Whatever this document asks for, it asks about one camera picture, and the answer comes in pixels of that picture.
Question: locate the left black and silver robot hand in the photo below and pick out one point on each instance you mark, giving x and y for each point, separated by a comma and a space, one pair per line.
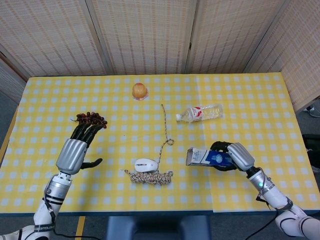
71, 155

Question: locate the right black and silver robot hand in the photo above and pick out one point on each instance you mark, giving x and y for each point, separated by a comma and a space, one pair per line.
241, 156

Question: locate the blue toothpaste box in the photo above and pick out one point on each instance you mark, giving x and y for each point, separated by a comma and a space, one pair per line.
200, 157

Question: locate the left white and silver robot arm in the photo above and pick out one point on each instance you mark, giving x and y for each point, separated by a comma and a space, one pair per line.
57, 187

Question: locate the right white and silver robot arm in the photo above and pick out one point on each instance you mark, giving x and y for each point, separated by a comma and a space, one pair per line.
275, 200

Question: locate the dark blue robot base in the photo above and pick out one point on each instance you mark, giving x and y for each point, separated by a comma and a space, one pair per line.
157, 227

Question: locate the yellow and white checkered tablecloth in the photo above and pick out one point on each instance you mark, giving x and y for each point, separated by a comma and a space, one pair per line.
160, 200

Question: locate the bunch of dark red grapes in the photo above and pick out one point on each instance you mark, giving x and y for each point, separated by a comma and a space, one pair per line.
91, 117

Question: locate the clear plastic water bottle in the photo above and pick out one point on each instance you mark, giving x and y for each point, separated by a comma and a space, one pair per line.
200, 113

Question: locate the black equipment case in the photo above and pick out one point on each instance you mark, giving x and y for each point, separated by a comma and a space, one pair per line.
312, 152

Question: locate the yellow floor tape strip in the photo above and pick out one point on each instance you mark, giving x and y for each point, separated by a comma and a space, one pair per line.
80, 228

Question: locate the white computer mouse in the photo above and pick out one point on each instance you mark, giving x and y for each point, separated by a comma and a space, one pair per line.
146, 165

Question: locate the orange jelly cup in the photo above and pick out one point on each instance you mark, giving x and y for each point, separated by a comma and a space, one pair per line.
139, 91

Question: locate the woven beige screen panel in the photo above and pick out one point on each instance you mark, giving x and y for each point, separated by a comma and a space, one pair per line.
10, 80
300, 50
232, 32
142, 32
50, 32

